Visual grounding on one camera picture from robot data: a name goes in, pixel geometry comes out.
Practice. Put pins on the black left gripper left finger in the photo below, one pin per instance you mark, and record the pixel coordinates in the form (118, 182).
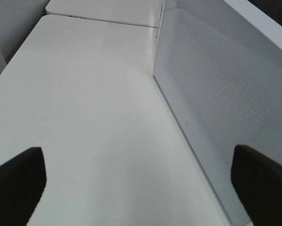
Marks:
(22, 182)

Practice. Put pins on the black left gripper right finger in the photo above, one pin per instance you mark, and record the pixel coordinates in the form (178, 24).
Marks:
(257, 180)

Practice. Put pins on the white microwave door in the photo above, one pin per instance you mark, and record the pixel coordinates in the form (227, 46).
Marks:
(223, 95)

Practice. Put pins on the white microwave oven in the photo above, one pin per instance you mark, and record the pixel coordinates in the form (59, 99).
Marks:
(231, 17)

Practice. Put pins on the white adjoining table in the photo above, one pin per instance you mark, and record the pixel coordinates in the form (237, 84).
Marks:
(145, 13)

